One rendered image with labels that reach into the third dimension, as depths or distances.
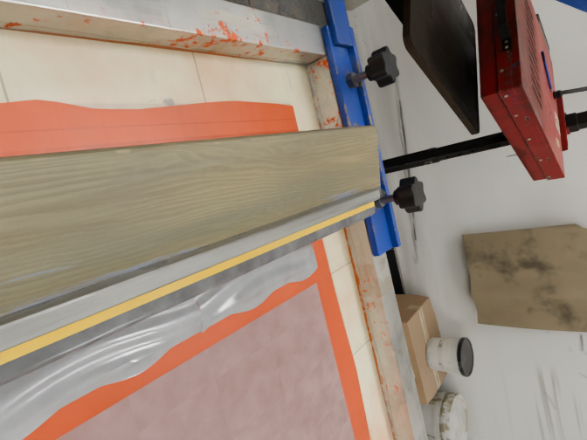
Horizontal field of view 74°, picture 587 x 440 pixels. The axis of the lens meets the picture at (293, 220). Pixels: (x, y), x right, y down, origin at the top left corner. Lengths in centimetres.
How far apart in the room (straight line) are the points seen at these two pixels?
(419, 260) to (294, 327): 207
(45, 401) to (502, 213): 216
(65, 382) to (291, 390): 23
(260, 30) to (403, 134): 198
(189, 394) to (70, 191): 22
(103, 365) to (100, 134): 17
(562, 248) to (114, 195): 212
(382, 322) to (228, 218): 35
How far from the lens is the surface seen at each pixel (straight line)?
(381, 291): 54
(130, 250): 22
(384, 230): 54
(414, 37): 96
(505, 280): 233
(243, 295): 39
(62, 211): 21
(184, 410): 37
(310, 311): 47
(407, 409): 61
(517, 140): 128
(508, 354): 257
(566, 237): 221
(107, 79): 36
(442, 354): 236
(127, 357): 33
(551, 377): 259
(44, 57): 35
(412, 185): 49
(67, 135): 33
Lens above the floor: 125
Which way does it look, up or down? 41 degrees down
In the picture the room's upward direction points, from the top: 81 degrees clockwise
